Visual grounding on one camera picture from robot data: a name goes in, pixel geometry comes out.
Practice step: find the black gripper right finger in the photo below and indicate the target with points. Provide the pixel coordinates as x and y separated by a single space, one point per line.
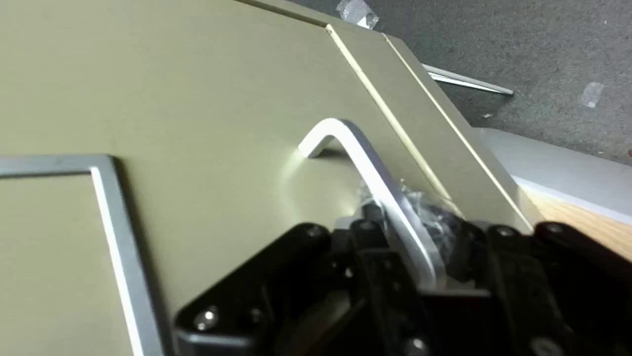
552 291

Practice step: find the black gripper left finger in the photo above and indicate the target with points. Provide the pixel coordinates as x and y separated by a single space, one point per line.
313 291

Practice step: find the silver bottom drawer handle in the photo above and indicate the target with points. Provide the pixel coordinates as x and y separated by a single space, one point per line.
410 237

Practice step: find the beige filing cabinet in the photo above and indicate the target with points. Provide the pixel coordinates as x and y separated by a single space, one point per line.
202 105

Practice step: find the silver label holder frame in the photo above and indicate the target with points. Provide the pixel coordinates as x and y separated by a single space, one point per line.
139 310

